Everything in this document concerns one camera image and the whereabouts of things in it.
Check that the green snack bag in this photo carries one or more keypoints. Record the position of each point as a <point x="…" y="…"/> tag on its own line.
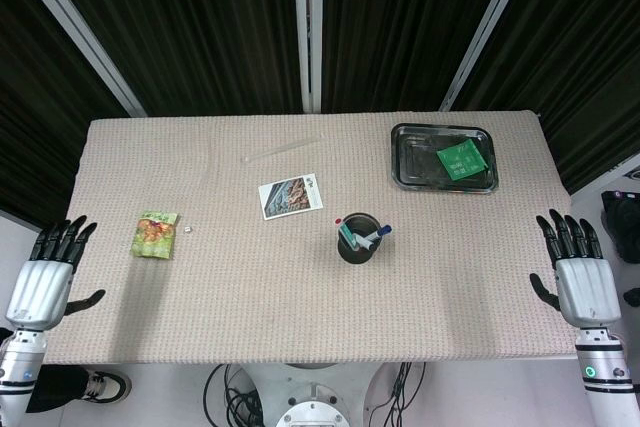
<point x="154" y="234"/>

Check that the black camera device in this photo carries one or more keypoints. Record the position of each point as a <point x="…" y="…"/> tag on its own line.
<point x="622" y="224"/>

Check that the teal plastic tube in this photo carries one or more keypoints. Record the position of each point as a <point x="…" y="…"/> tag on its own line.
<point x="348" y="238"/>

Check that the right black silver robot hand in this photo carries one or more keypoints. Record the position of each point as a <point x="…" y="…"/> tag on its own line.
<point x="587" y="292"/>

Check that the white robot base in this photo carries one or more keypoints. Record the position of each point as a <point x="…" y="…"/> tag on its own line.
<point x="310" y="397"/>

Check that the black curtain panel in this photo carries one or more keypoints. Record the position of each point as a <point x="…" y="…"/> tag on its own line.
<point x="30" y="107"/>
<point x="585" y="62"/>
<point x="190" y="22"/>
<point x="400" y="22"/>

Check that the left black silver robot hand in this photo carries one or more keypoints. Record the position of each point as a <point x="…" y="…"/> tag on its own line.
<point x="40" y="292"/>

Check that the black pen holder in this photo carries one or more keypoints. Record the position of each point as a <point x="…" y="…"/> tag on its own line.
<point x="356" y="256"/>

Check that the dark metal tray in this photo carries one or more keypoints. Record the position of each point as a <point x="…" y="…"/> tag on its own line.
<point x="415" y="162"/>

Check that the photo postcard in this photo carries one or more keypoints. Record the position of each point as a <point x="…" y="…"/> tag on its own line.
<point x="291" y="196"/>

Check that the white marker with blue cap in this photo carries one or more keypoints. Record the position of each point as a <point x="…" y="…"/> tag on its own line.
<point x="382" y="231"/>

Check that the beige woven tablecloth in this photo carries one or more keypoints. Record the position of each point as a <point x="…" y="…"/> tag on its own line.
<point x="280" y="287"/>

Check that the silver frame post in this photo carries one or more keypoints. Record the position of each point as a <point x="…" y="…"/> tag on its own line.
<point x="307" y="32"/>
<point x="487" y="27"/>
<point x="75" y="29"/>

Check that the green packet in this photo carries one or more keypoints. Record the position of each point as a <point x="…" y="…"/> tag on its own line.
<point x="461" y="161"/>

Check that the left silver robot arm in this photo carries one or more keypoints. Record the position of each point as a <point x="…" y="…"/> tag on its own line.
<point x="20" y="367"/>

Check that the black trouser leg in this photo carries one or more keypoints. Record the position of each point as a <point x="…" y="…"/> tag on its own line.
<point x="55" y="389"/>

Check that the black white sneaker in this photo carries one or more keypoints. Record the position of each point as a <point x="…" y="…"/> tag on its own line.
<point x="107" y="386"/>

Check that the clear plastic straw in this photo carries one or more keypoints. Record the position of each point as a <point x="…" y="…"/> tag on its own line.
<point x="282" y="147"/>

